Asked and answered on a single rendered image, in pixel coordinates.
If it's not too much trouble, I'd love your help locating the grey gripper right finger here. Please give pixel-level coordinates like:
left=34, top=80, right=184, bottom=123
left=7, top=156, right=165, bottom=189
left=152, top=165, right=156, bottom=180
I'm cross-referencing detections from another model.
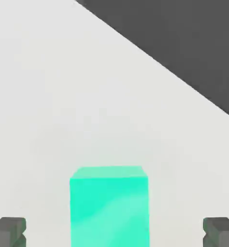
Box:
left=202, top=217, right=229, bottom=247

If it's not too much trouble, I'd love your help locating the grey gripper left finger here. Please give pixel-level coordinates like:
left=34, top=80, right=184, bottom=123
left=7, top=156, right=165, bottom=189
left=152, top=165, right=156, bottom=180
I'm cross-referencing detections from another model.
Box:
left=0, top=217, right=27, bottom=247

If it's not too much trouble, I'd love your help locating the small turquoise cube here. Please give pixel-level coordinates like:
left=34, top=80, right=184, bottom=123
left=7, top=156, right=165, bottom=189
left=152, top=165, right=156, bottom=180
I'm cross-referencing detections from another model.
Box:
left=69, top=165, right=150, bottom=247

